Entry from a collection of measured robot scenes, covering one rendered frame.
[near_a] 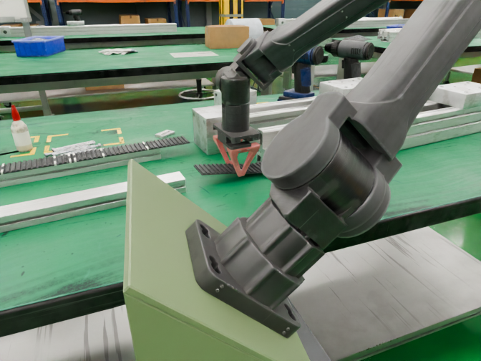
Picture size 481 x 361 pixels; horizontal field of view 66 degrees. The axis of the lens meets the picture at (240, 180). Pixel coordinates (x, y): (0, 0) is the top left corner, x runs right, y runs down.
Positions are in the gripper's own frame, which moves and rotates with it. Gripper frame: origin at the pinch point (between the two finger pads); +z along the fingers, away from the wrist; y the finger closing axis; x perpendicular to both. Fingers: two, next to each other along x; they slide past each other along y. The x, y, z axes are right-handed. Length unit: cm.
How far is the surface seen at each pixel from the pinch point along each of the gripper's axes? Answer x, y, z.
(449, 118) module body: -61, -5, -4
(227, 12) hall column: -241, 539, -10
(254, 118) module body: -11.8, 13.9, -5.8
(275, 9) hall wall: -610, 1002, 2
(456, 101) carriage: -65, -3, -8
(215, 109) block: -3.7, 19.9, -7.5
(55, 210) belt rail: 36.2, -2.3, 0.2
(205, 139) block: 1.3, 14.6, -2.0
